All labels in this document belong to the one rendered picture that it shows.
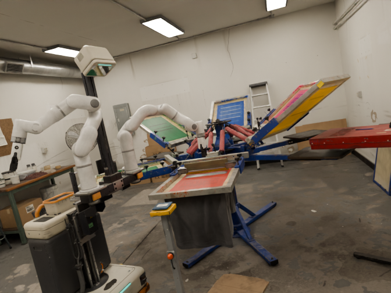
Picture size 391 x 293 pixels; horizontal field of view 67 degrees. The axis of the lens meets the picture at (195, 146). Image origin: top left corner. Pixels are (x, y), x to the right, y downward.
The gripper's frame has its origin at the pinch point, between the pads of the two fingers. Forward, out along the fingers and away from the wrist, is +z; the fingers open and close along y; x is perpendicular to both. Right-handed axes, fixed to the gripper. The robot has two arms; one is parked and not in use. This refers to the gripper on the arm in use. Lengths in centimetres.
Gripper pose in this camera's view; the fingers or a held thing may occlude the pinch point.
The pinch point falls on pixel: (204, 154)
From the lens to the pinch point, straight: 249.8
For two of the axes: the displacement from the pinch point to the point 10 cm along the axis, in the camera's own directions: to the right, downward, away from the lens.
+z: 1.9, 9.7, 1.3
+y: -2.6, 1.8, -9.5
